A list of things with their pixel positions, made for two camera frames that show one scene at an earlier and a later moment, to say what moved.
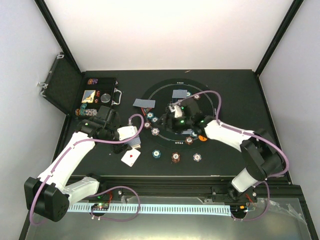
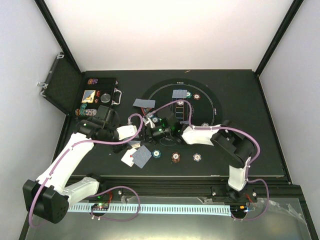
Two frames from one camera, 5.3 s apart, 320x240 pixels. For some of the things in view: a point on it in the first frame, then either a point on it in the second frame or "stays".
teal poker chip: [156, 153] stays
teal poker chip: [155, 119] stays
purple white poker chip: [197, 157] stays
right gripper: [166, 117] -> [149, 134]
